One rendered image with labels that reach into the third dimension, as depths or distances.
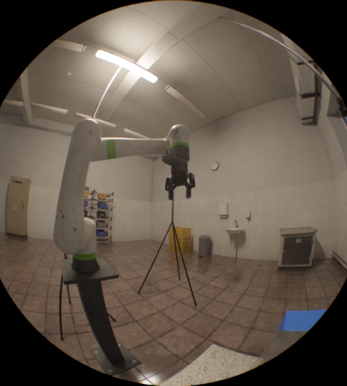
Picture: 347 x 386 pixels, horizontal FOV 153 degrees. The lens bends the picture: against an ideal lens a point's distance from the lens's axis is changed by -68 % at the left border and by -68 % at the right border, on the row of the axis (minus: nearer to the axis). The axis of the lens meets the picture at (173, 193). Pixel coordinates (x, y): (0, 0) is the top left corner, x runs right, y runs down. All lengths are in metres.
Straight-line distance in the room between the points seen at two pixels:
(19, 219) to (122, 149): 4.93
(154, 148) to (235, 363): 0.95
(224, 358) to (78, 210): 0.67
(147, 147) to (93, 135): 0.29
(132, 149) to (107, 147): 0.13
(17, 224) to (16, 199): 0.80
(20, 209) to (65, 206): 4.83
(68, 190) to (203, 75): 3.67
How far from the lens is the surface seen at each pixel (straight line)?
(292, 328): 0.89
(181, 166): 0.55
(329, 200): 3.79
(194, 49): 3.46
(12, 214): 5.43
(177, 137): 0.60
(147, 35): 3.40
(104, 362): 1.35
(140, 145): 0.68
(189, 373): 0.49
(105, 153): 0.67
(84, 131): 0.53
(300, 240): 2.91
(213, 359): 0.52
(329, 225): 3.80
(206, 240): 3.75
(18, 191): 5.33
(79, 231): 0.47
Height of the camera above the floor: 1.21
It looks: 10 degrees up
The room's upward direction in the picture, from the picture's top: 1 degrees clockwise
